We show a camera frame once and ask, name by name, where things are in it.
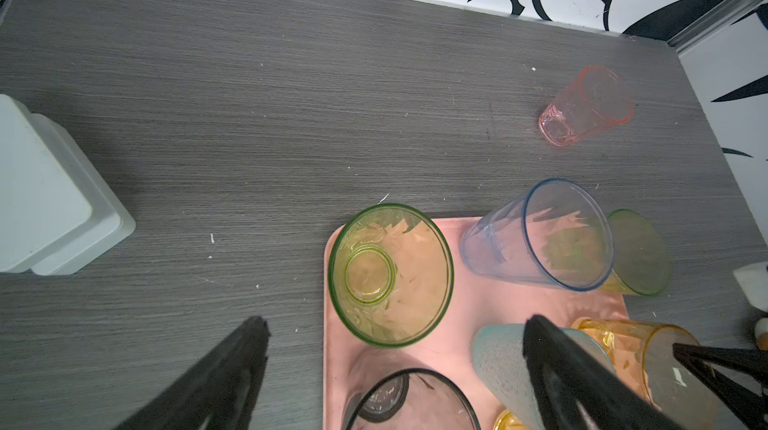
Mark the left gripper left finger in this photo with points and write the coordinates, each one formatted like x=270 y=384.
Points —
x=219 y=392

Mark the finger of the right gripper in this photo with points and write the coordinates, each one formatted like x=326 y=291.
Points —
x=750 y=407

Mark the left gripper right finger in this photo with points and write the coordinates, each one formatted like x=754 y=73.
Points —
x=574 y=391

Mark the yellow short glass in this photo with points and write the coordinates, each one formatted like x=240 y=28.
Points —
x=642 y=355

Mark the orange tall glass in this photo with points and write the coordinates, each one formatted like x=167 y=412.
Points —
x=508 y=421

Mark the teal frosted glass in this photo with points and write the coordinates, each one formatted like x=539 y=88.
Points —
x=497 y=358

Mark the pink plastic tray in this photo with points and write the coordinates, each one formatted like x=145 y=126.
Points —
x=476 y=302

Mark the green short glass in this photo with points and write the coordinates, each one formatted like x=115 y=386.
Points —
x=641 y=263

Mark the blue tall glass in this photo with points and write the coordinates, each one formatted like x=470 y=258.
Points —
x=555 y=235

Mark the smoky grey tall glass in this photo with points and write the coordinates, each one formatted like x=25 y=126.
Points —
x=412 y=398

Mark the light green tall glass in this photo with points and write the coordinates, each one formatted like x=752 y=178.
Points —
x=390 y=275

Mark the pink short glass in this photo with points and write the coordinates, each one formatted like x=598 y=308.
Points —
x=593 y=102

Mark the brown white flower toy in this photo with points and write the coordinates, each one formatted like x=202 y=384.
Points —
x=761 y=334

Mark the white rectangular box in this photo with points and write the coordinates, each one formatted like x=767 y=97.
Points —
x=57 y=213

